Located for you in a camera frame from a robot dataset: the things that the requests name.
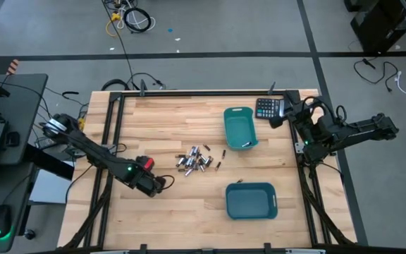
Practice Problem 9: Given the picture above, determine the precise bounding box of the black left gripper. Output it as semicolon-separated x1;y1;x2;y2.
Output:
132;155;167;198

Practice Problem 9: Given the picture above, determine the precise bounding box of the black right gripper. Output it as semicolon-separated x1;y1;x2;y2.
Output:
269;99;319;130

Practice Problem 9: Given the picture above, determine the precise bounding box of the light teal plastic bin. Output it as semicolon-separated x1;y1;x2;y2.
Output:
223;106;260;152

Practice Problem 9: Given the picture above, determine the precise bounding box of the black desk calculator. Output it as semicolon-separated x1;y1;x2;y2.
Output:
254;97;285;120

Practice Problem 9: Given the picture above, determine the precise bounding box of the white board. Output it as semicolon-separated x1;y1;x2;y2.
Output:
29;168;76;205

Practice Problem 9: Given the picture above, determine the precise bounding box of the dark blue-teal plastic bin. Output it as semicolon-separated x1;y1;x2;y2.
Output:
225;181;279;221

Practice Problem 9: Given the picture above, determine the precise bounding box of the black cabinet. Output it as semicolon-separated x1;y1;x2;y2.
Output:
343;0;406;54

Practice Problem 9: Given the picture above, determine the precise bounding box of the small black desk device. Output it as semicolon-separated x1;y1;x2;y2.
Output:
4;131;21;147

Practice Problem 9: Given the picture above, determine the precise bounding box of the grey desk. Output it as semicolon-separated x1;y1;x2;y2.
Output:
0;73;49;167

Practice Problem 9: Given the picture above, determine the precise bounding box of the white light bar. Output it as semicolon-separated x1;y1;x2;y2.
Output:
285;248;327;254

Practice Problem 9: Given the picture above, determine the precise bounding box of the black computer mouse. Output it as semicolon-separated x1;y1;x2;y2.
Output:
0;204;13;239

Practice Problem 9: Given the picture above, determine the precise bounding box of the black aluminium table frame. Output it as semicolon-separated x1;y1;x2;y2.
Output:
61;89;358;252

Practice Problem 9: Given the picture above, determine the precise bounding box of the black cable with plug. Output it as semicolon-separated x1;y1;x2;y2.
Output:
127;72;167;91
352;57;400;94

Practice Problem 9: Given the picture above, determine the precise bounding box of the thick black cable loop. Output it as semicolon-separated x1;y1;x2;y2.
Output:
100;78;131;92

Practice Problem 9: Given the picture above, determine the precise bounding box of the long black floor cable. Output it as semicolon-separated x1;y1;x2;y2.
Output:
101;0;135;90

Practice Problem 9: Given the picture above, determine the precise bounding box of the coiled black cable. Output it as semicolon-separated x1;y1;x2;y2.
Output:
123;6;153;35

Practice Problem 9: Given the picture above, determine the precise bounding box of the yellow cable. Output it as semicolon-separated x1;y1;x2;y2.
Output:
105;12;123;38

